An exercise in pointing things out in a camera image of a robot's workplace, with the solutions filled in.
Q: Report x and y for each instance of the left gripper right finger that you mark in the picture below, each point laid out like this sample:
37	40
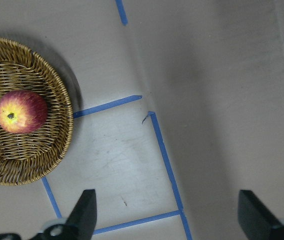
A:
256	220

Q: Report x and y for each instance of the red yellow apple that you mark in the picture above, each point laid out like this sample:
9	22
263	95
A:
22	111

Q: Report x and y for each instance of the woven wicker basket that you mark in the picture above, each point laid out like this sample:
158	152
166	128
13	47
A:
25	158

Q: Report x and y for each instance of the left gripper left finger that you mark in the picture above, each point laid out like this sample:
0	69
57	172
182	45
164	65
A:
80	224

